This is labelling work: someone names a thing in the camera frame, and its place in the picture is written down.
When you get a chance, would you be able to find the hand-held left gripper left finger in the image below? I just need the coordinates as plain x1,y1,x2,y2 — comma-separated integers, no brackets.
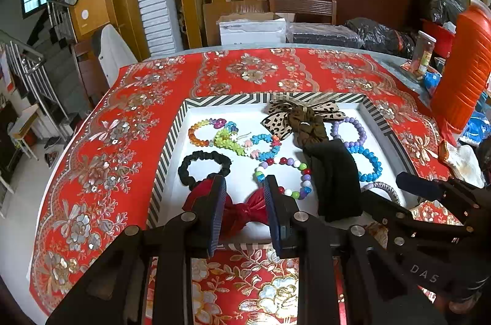
46,175,228,325

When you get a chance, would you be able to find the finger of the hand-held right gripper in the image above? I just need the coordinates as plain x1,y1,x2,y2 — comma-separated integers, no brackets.
361,189,472,237
396,172,486,230

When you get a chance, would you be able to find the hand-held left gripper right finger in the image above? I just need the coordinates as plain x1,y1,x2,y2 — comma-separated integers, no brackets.
263,175,449,325

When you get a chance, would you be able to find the red hair bow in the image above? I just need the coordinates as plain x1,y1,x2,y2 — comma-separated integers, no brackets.
182,179,279,234

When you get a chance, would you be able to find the white tray with striped border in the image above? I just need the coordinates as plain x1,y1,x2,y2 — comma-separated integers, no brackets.
147,92,420,253

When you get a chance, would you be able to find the black scrunchie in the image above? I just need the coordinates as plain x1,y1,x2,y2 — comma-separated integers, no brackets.
177,151,233,191

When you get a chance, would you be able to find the white crumpled bag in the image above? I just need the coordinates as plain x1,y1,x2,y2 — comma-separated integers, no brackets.
439,139,486,189

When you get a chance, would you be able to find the black cloth headband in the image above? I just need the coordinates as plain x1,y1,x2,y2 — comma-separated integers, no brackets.
303,139,363,222

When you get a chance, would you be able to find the blue plastic bag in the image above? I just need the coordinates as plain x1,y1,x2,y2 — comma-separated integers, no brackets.
422,70,442,96
460,95,491,138

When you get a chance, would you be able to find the brown scrunchie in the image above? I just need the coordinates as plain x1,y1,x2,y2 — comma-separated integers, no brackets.
288,106,330,148

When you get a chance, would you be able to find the leopard print hair bow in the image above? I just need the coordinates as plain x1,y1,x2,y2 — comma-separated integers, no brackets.
261,99,346,142

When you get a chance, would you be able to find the red floral tablecloth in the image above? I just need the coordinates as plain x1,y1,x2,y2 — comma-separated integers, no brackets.
29,47,465,325

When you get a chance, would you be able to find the orange plastic jug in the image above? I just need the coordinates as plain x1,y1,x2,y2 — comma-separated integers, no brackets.
430,0,491,132

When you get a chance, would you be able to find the jar with red label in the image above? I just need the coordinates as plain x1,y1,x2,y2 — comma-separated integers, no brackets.
408,31,437,76

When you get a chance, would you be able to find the red plastic basin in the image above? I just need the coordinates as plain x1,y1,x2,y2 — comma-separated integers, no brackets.
420,18,457,57

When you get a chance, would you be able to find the black garbage bag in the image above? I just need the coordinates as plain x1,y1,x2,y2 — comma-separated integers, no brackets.
343,17,417,57
418,0,466,27

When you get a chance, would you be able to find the black wrapped package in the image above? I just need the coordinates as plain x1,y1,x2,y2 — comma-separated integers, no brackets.
286,22,365,50

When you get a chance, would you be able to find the white box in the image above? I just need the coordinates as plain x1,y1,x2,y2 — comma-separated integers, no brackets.
218,18,288,46

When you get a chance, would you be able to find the dark wooden chair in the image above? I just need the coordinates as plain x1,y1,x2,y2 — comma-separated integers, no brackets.
73,39,112,105

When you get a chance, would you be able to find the white board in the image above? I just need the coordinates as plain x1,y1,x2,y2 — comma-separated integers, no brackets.
91,24,139,88

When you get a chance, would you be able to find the cardboard box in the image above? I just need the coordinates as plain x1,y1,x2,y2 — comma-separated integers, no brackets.
203,0,286,47

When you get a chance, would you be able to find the metal stair railing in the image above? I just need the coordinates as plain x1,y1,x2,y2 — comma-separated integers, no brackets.
0,0,77,142

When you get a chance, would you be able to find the grey braided hair tie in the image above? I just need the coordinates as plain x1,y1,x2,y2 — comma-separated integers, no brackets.
361,181,401,205

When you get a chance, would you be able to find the multicolour round bead bracelet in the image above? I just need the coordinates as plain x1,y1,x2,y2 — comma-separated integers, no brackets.
254,156,313,200

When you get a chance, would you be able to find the blue and pink bead bracelet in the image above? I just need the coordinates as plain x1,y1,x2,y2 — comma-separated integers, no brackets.
245,133,282,162

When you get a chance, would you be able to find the yellow-green flower bracelet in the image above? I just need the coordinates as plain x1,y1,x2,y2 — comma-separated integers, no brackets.
214,129,246,157

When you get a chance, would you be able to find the purple bead bracelet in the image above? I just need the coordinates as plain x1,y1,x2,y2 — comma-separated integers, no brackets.
331,117,367,149

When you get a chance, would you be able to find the rainbow bead bracelet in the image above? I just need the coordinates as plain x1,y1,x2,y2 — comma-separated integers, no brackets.
188,117,238,148

